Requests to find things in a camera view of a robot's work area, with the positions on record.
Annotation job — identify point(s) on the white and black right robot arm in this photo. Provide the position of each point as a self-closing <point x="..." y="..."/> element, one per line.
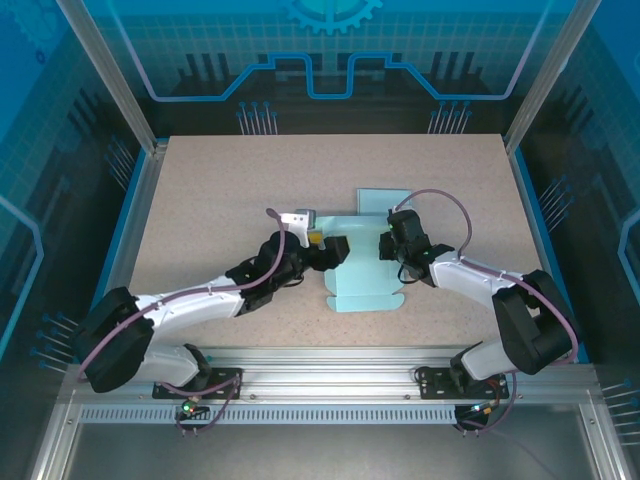
<point x="520" y="320"/>

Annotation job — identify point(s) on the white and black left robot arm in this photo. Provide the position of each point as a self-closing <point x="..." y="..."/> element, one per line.
<point x="190" y="305"/>

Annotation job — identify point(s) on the blue table edge strip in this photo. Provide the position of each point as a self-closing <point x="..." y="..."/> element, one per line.
<point x="120" y="225"/>
<point x="547" y="250"/>

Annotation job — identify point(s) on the small connector with green light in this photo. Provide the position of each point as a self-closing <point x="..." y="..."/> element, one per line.
<point x="189" y="407"/>
<point x="482" y="409"/>

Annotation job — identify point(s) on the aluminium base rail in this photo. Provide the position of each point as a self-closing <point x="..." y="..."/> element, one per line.
<point x="325" y="375"/>

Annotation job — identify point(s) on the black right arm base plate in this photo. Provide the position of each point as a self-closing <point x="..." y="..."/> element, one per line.
<point x="430" y="382"/>

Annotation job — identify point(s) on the aluminium side rail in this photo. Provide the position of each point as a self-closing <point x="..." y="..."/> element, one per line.
<point x="142" y="200"/>

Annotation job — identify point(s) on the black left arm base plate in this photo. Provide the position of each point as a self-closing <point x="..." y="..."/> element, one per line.
<point x="162" y="392"/>

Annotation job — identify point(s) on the aluminium frame post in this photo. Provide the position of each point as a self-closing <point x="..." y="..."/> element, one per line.
<point x="120" y="75"/>
<point x="546" y="75"/>

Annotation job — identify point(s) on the aluminium lower frame bar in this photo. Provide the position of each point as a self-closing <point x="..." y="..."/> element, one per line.
<point x="55" y="450"/>
<point x="605" y="450"/>

